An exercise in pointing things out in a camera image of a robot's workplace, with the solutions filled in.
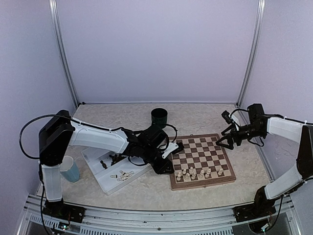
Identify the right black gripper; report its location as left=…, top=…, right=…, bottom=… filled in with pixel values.
left=216, top=123, right=265, bottom=149

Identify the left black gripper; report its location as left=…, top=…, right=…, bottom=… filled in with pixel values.
left=141, top=144, right=175, bottom=175

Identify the white chess piece tall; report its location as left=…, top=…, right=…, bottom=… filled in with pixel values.
left=199, top=169, right=204, bottom=179

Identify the wooden chess board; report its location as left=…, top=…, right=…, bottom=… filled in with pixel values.
left=169, top=134, right=236, bottom=190

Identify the white plastic tray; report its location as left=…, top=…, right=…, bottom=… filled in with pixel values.
left=82, top=148, right=152, bottom=195

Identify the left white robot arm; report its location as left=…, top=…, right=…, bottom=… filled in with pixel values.
left=39, top=110, right=179, bottom=218

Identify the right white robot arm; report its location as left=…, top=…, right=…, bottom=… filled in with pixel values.
left=216, top=103, right=313, bottom=217

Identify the white chess pieces pile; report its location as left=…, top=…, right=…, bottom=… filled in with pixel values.
left=110, top=170, right=134, bottom=182

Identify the dark chess pieces pile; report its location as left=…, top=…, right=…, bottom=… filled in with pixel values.
left=100, top=154, right=126, bottom=169

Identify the dark green cup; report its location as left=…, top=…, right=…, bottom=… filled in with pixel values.
left=151, top=108, right=168, bottom=129

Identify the light blue pitcher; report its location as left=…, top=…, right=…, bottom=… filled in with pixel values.
left=60, top=156, right=80, bottom=183

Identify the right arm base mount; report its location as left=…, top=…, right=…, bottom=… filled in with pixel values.
left=233, top=204, right=276, bottom=223

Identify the right aluminium frame post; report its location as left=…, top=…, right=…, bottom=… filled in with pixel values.
left=236, top=0, right=266, bottom=107

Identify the aluminium frame post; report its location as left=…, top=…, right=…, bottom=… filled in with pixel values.
left=236, top=0, right=266, bottom=107
left=49, top=0, right=80, bottom=108

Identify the aluminium front rail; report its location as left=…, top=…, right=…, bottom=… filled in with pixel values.
left=15, top=195, right=301, bottom=235

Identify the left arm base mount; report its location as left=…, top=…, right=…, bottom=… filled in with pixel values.
left=43, top=201, right=86, bottom=223

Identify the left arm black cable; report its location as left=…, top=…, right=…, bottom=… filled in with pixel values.
left=19, top=115, right=74, bottom=160

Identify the left aluminium frame post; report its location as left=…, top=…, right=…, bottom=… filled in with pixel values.
left=49, top=0, right=80, bottom=108

